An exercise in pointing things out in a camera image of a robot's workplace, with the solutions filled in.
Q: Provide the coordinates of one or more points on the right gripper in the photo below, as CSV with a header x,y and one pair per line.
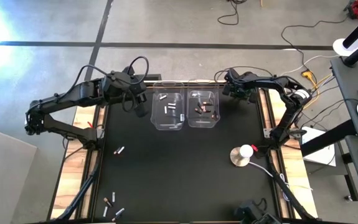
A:
x,y
241,81

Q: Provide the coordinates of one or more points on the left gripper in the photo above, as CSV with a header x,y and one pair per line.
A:
x,y
132,87

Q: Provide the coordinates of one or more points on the clear plastic bin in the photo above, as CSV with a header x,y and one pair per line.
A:
x,y
158,118
194,119

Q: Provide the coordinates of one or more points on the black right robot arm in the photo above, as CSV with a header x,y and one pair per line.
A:
x,y
287,118

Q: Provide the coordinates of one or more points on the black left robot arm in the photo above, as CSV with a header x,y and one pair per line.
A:
x,y
73,93

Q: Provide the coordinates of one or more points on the black power strip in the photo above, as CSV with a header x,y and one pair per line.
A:
x,y
154,76

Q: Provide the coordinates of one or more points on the white bulb lamp metal base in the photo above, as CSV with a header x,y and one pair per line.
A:
x,y
241,155

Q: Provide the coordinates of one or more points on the white box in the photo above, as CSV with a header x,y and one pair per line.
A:
x,y
318,155

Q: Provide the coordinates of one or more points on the white pole stand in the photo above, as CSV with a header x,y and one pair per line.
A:
x,y
342,47

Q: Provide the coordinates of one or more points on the grey floor board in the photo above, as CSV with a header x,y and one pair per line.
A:
x,y
4,174

